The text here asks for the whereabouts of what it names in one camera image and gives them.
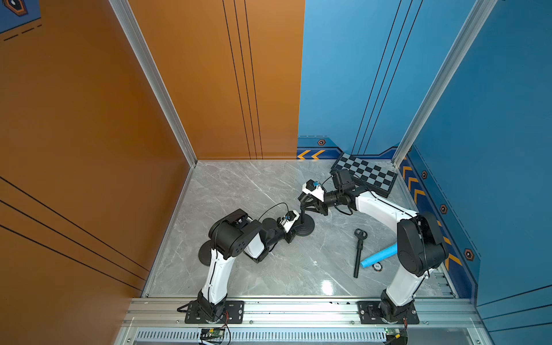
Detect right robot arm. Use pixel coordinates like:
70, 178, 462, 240
298, 170, 449, 324

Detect folded chess board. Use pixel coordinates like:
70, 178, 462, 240
330, 153, 398, 198

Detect circuit board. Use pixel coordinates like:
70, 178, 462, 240
383, 329, 408, 345
198, 328, 226, 344

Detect black round stand base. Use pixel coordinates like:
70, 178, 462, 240
291, 214, 315, 237

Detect black mic clip pole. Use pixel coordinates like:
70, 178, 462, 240
298, 193, 313, 227
353, 229, 368, 278

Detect left circuit board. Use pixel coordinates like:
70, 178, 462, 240
198, 328, 226, 344

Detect light blue tube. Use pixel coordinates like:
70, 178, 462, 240
360, 244, 398, 268

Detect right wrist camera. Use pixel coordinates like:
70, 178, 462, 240
302, 180, 326, 202

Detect aluminium front rail frame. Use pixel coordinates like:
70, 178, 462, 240
115, 297, 492, 344

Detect right circuit board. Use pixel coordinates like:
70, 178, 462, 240
383, 329, 408, 345

